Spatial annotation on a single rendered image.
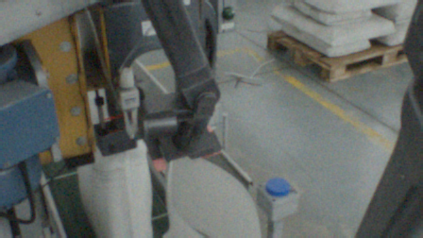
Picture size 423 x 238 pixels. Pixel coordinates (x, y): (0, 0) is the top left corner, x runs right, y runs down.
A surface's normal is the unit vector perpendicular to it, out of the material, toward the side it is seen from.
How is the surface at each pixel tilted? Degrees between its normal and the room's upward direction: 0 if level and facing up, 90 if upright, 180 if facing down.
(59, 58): 90
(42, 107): 90
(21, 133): 90
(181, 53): 101
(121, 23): 90
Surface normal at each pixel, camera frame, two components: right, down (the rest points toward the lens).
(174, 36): 0.26, 0.69
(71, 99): 0.46, 0.44
